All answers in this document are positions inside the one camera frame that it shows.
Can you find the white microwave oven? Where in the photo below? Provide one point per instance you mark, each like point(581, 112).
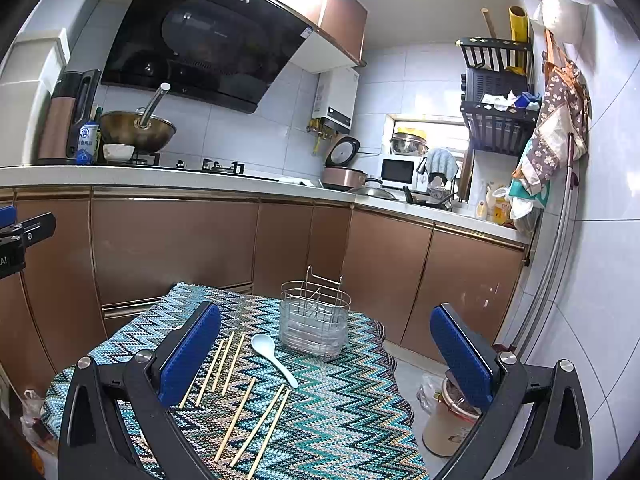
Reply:
point(398, 172)

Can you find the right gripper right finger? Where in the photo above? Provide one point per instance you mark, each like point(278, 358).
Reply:
point(556, 439)

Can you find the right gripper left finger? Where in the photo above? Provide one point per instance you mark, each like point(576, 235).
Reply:
point(94, 442)

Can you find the zigzag knitted table cloth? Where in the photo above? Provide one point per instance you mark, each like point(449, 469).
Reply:
point(345, 420)

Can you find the brass wok with handle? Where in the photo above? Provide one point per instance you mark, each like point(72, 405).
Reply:
point(142, 129)

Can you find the pink rice cooker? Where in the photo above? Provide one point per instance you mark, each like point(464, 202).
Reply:
point(338, 173)

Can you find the yellow roll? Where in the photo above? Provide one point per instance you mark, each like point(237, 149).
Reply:
point(519, 33)

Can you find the bucket with red rim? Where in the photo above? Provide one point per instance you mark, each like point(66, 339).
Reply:
point(450, 417)

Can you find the steel pot lid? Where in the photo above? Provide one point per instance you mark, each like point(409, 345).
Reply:
point(374, 188)

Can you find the black range hood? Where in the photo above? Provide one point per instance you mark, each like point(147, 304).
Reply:
point(223, 52)

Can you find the light blue ceramic spoon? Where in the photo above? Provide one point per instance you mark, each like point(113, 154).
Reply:
point(264, 345)

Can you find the gas stove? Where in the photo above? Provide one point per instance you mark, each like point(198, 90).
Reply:
point(192, 163)

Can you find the black wall rack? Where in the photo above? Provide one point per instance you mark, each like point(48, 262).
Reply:
point(498, 103)

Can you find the white appliance box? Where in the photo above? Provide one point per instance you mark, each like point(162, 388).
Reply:
point(28, 79)

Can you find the patterned hanging apron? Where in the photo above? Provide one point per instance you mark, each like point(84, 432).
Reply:
point(560, 135)

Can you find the white bowl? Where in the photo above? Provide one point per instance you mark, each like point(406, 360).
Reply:
point(118, 152)

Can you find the yellow bottle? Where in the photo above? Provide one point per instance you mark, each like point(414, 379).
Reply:
point(502, 207)

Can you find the white gas water heater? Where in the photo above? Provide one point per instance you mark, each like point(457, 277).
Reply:
point(336, 96)

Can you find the blue label bottle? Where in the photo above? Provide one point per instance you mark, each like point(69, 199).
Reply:
point(88, 143)

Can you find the brown lower cabinets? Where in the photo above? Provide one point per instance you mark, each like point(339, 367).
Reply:
point(114, 248)

